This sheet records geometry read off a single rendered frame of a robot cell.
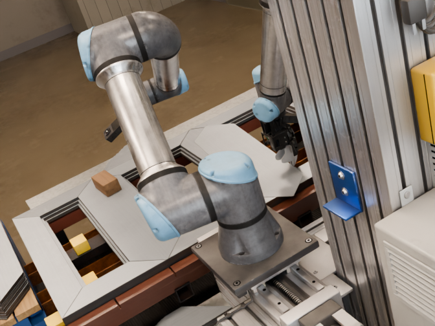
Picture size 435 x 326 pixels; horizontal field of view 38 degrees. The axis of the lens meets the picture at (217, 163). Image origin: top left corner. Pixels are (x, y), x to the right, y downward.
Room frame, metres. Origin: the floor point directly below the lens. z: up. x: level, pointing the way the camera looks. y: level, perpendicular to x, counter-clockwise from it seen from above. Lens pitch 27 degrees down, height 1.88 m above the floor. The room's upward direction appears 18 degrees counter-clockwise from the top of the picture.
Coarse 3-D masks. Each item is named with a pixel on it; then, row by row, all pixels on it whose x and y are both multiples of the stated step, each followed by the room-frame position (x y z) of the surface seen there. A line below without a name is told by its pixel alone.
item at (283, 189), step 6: (294, 180) 1.71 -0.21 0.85; (300, 180) 1.70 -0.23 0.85; (276, 186) 1.71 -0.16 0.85; (282, 186) 1.70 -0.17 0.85; (288, 186) 1.69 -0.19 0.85; (294, 186) 1.68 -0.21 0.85; (270, 192) 1.69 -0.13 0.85; (276, 192) 1.68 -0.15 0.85; (282, 192) 1.66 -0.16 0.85; (288, 192) 1.65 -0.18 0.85
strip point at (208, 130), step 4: (220, 124) 2.31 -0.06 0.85; (224, 124) 2.30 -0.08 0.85; (228, 124) 2.29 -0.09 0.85; (204, 128) 2.33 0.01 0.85; (208, 128) 2.31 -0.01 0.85; (212, 128) 2.30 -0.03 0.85; (216, 128) 2.29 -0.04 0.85; (220, 128) 2.28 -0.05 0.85; (204, 132) 2.29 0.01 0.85; (208, 132) 2.28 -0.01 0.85; (212, 132) 2.27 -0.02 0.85; (200, 136) 2.26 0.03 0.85; (204, 136) 2.25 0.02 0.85; (196, 140) 2.24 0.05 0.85
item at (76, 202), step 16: (288, 112) 2.27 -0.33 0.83; (192, 144) 2.22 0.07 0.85; (192, 160) 2.13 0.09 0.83; (128, 176) 2.16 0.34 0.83; (64, 208) 2.07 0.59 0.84; (80, 208) 2.05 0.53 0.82; (48, 224) 2.00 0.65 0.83; (96, 224) 1.87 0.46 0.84; (112, 240) 1.73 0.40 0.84; (64, 256) 1.74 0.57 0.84; (176, 256) 1.53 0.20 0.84; (144, 272) 1.49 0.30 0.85; (128, 288) 1.47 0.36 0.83; (96, 304) 1.44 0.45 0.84; (64, 320) 1.40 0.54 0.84
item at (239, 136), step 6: (240, 132) 2.18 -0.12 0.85; (246, 132) 2.17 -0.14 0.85; (222, 138) 2.18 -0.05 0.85; (228, 138) 2.16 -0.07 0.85; (234, 138) 2.15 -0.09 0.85; (240, 138) 2.13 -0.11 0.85; (210, 144) 2.16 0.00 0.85; (216, 144) 2.15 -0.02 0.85; (222, 144) 2.13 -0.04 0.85; (228, 144) 2.11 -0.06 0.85; (204, 150) 2.13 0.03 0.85; (210, 150) 2.11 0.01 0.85; (216, 150) 2.10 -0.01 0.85
